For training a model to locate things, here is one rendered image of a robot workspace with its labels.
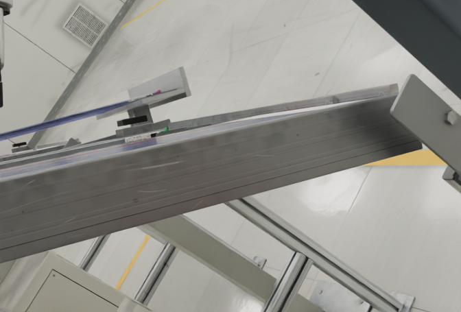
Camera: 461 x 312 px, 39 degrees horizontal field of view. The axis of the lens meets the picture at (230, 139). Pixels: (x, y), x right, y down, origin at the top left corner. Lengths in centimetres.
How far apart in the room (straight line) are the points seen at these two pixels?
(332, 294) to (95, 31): 753
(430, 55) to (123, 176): 104
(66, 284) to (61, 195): 152
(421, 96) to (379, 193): 131
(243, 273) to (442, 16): 75
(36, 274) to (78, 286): 13
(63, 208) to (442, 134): 36
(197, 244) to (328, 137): 95
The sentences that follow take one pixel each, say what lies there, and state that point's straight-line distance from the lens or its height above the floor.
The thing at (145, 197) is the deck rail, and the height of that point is 90.
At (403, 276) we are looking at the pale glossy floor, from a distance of 170.
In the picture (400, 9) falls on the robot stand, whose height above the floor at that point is 50.
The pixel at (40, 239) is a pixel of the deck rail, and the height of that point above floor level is 96.
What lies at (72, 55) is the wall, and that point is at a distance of 894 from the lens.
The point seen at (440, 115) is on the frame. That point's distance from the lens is 66.
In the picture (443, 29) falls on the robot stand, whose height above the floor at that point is 42.
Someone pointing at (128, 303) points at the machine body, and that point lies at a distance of 126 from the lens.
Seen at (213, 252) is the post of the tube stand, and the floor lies 41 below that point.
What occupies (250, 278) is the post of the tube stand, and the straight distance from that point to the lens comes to 163.
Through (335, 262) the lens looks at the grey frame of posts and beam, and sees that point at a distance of 151.
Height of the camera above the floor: 107
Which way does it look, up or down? 20 degrees down
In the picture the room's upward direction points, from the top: 53 degrees counter-clockwise
